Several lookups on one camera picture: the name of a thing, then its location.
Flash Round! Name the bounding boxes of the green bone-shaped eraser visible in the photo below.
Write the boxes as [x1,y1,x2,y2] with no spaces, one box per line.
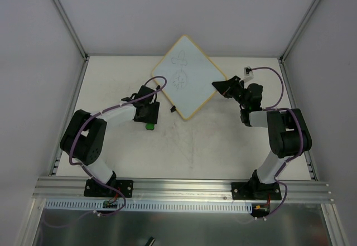
[145,123,155,131]

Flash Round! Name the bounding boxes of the yellow framed whiteboard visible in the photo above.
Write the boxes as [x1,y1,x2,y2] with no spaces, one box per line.
[151,35,228,120]

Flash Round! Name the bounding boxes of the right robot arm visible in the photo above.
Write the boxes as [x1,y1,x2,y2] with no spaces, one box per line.
[212,76,312,200]

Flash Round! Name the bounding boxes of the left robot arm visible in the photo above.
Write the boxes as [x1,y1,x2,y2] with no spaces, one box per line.
[60,85,160,196]

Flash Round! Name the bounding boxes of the small black object bottom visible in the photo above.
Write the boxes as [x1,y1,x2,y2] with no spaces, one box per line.
[145,237,155,246]

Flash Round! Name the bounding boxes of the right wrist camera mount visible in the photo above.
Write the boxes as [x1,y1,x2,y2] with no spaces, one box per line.
[243,67,254,83]

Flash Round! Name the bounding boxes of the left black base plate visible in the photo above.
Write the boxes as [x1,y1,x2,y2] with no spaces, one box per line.
[83,179,133,198]

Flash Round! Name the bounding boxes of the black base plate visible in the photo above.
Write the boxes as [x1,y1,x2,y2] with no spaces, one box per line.
[231,181,282,201]
[83,179,133,198]

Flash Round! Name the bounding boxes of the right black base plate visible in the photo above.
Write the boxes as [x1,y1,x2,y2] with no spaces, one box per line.
[231,181,282,201]

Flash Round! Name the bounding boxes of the slotted white cable duct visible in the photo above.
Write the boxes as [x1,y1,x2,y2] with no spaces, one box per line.
[44,199,253,214]

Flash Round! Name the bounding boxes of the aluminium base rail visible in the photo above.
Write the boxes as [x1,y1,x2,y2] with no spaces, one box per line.
[32,176,335,204]

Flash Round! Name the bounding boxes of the right aluminium frame post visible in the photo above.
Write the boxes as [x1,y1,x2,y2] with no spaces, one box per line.
[278,0,335,62]

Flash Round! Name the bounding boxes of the aluminium frame post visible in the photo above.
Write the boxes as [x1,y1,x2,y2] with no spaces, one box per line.
[38,0,90,61]
[278,0,335,62]

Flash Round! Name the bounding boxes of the left aluminium frame post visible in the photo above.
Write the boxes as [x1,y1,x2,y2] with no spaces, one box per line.
[38,0,90,61]

